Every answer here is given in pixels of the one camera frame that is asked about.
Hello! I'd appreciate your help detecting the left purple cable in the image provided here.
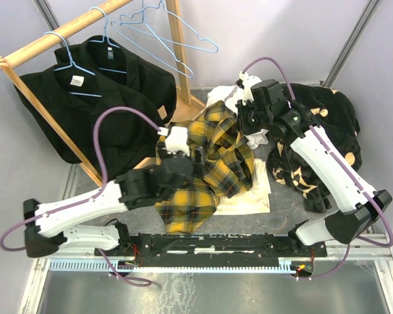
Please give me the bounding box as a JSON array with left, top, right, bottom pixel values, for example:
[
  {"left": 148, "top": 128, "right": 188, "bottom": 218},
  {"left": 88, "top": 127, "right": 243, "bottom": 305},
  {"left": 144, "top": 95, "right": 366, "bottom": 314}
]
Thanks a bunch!
[{"left": 0, "top": 106, "right": 166, "bottom": 253}]

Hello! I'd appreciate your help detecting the black floral blanket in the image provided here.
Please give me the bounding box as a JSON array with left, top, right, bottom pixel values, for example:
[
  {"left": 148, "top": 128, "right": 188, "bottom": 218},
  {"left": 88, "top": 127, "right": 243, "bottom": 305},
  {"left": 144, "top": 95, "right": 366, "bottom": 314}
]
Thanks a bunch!
[{"left": 266, "top": 83, "right": 362, "bottom": 213}]

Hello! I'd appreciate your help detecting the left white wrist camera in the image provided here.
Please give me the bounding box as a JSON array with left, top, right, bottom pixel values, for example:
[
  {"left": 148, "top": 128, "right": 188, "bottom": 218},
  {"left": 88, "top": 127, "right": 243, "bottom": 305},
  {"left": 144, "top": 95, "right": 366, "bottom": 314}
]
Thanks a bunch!
[{"left": 158, "top": 126, "right": 191, "bottom": 157}]

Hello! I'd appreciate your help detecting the blue hanger front shirt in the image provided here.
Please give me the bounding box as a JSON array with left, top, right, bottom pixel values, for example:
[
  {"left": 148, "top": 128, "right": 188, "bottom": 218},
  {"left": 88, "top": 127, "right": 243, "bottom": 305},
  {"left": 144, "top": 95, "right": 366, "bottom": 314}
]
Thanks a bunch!
[{"left": 43, "top": 31, "right": 103, "bottom": 98}]

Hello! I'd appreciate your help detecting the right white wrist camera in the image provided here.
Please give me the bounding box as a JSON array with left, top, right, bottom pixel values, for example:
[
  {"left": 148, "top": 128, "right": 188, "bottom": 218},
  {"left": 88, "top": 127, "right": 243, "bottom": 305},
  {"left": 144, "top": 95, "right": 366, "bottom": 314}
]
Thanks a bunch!
[{"left": 236, "top": 71, "right": 261, "bottom": 105}]

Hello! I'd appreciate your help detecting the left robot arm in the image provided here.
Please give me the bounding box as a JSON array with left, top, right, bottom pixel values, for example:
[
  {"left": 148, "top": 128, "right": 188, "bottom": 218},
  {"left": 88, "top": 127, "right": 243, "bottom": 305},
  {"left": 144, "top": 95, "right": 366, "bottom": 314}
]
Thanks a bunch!
[{"left": 23, "top": 145, "right": 204, "bottom": 258}]

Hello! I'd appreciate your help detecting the blue hanger shirt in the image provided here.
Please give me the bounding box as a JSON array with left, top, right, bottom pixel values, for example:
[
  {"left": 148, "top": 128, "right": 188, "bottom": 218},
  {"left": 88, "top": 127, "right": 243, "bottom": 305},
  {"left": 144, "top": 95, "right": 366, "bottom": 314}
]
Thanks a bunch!
[
  {"left": 43, "top": 31, "right": 103, "bottom": 98},
  {"left": 89, "top": 7, "right": 127, "bottom": 75}
]

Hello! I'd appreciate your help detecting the white cable duct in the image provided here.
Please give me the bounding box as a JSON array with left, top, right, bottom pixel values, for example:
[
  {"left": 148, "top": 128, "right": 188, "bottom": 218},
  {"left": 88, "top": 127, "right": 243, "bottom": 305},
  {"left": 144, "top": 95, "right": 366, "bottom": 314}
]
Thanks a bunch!
[{"left": 48, "top": 258, "right": 295, "bottom": 274}]

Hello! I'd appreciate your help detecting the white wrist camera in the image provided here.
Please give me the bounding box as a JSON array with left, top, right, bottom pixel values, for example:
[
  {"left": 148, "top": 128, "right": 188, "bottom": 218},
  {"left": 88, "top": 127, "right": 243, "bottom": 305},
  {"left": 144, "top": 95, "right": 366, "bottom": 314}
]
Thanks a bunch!
[
  {"left": 236, "top": 71, "right": 261, "bottom": 105},
  {"left": 158, "top": 126, "right": 191, "bottom": 157}
]

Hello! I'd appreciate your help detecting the blue hanger rear shirt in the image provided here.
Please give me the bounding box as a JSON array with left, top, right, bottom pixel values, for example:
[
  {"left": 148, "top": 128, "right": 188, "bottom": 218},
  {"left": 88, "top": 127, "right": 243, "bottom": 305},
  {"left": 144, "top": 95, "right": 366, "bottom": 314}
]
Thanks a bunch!
[{"left": 89, "top": 7, "right": 127, "bottom": 75}]

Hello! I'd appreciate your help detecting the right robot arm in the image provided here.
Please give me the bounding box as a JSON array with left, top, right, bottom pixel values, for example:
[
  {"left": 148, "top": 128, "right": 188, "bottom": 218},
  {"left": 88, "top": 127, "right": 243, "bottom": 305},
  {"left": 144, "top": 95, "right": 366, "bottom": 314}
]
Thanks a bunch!
[{"left": 236, "top": 73, "right": 392, "bottom": 256}]

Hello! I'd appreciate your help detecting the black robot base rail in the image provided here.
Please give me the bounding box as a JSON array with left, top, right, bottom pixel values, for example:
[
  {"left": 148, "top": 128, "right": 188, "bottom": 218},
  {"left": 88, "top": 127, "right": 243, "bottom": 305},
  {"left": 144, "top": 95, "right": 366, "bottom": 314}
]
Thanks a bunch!
[{"left": 105, "top": 234, "right": 328, "bottom": 267}]

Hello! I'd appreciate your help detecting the white shirt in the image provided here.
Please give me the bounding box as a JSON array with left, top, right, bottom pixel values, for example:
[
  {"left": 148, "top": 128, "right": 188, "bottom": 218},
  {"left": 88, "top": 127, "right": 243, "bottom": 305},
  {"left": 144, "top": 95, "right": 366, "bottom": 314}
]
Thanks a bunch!
[{"left": 206, "top": 86, "right": 269, "bottom": 150}]

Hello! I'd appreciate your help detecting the black shirt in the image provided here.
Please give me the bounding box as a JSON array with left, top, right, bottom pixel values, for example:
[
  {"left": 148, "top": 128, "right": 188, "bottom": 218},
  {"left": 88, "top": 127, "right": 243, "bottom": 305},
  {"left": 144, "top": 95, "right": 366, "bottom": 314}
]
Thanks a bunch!
[
  {"left": 21, "top": 67, "right": 163, "bottom": 179},
  {"left": 50, "top": 35, "right": 177, "bottom": 126}
]

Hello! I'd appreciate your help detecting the front black shirt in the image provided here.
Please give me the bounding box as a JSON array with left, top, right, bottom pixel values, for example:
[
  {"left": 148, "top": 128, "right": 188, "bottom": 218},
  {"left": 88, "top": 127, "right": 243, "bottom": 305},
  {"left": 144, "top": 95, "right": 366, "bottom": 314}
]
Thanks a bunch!
[{"left": 21, "top": 67, "right": 163, "bottom": 179}]

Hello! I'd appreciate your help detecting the purple cable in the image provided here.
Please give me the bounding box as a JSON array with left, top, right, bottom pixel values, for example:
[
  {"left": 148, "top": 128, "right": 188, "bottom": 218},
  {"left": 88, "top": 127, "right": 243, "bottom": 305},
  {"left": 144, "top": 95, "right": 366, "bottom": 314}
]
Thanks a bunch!
[
  {"left": 241, "top": 56, "right": 393, "bottom": 281},
  {"left": 0, "top": 106, "right": 166, "bottom": 253}
]

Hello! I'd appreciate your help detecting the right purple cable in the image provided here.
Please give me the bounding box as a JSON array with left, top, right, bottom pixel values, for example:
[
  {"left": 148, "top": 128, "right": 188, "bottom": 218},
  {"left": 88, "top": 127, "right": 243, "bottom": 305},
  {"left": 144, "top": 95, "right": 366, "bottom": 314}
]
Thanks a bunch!
[{"left": 241, "top": 56, "right": 393, "bottom": 281}]

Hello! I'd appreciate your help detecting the yellow plaid shirt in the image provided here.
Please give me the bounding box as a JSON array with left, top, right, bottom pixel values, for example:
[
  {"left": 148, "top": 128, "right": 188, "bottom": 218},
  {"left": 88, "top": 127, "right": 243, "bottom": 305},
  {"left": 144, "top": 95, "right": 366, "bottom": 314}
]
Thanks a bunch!
[{"left": 155, "top": 101, "right": 254, "bottom": 234}]

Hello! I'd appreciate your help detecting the rear black shirt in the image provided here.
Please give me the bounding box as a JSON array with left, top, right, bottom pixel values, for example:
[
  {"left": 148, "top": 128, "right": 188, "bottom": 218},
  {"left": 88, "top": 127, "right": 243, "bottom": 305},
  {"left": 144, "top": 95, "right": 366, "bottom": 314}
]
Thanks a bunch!
[{"left": 50, "top": 35, "right": 177, "bottom": 126}]

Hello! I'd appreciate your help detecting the cream folded cloth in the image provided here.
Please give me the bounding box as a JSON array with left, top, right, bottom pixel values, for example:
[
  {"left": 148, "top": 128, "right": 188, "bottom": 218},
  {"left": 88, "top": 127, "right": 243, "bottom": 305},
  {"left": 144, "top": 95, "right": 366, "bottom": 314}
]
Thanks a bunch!
[{"left": 214, "top": 158, "right": 271, "bottom": 216}]

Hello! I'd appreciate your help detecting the wooden clothes rack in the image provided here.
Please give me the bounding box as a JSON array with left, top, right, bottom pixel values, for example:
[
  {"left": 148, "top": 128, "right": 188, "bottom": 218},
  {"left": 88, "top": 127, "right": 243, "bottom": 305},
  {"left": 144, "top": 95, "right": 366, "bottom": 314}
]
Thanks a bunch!
[{"left": 0, "top": 1, "right": 206, "bottom": 186}]

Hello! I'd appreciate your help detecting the empty blue wire hanger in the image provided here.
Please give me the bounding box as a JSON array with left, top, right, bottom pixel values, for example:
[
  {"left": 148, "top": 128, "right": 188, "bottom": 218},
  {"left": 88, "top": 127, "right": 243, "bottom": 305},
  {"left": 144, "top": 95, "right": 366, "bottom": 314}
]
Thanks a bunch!
[{"left": 130, "top": 1, "right": 219, "bottom": 54}]

